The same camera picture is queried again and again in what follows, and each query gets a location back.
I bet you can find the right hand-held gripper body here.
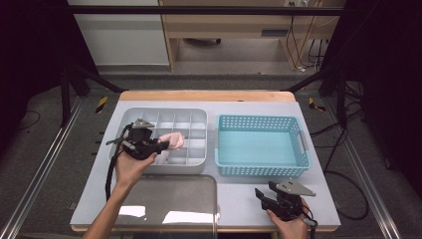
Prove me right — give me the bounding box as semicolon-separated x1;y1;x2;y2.
261;178;317;222

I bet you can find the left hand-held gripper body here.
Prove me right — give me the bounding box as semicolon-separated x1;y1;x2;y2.
122;118;156;161

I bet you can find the white ribbed sock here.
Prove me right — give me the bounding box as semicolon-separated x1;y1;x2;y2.
154;151;170;165

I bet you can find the pink sock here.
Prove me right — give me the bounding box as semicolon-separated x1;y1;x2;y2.
158;131;185;150

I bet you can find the white divided storage box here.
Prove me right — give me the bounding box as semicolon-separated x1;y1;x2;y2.
107;107;209;175

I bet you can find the light blue perforated basket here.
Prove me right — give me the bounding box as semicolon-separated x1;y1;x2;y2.
214;114;313;177

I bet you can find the translucent grey box lid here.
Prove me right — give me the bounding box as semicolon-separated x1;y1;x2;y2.
113;173;222;239

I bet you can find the person's right hand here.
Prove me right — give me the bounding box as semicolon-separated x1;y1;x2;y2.
266;198;311;239

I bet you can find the person's left hand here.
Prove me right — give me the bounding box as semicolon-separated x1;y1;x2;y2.
113;149;158;192

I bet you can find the yellow black tape strip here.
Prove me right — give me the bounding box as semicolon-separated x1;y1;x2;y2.
308;97;327;113
95;96;109;115

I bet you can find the black metal stand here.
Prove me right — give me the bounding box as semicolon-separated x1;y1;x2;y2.
59;63;125;127
282;64;349;128

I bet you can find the white cabinet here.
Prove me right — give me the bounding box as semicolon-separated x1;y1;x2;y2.
68;0;170;67

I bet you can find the wooden desk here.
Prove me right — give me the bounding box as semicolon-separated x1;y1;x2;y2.
158;0;346;72

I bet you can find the black horizontal bar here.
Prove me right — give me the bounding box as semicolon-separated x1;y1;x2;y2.
68;5;346;16

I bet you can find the black curtain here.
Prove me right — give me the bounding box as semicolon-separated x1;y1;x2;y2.
322;0;422;190
0;0;99;157

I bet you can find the left hand-held gripper cable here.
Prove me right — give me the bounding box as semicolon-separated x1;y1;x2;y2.
105;123;133;202

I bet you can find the aluminium rail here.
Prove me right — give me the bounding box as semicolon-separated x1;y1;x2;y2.
322;98;402;239
0;96;86;239

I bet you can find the black cable bundle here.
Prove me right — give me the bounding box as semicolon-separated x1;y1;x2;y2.
310;81;366;160

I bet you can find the black looped cable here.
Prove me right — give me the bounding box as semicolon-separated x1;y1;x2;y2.
322;125;370;221

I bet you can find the yellow cable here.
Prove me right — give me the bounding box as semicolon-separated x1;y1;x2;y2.
287;0;324;69

